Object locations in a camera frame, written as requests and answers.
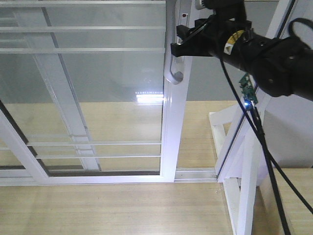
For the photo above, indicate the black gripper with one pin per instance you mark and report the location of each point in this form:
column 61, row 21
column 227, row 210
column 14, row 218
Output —
column 226, row 34

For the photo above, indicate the grey metal door handle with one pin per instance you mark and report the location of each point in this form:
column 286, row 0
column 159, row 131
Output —
column 170, row 36

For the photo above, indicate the white sliding glass door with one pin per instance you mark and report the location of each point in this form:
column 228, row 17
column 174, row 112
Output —
column 129, row 64

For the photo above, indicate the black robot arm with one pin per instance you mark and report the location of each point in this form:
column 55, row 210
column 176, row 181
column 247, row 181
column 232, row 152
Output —
column 280, row 67

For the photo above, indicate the fixed glass door panel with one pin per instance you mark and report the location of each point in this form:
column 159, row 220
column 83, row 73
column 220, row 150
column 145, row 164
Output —
column 43, row 51

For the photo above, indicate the green circuit board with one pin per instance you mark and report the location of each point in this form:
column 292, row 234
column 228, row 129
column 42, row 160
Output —
column 249, row 95

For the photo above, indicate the light wooden platform board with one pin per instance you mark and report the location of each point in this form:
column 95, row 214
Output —
column 134, row 193

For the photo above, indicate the white triangular support brace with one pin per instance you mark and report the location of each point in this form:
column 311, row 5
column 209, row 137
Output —
column 238, row 155

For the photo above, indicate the aluminium floor track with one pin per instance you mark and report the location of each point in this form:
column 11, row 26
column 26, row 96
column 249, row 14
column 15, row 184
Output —
column 195, row 175

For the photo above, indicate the plywood box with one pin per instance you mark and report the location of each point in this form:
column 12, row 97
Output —
column 299, row 218

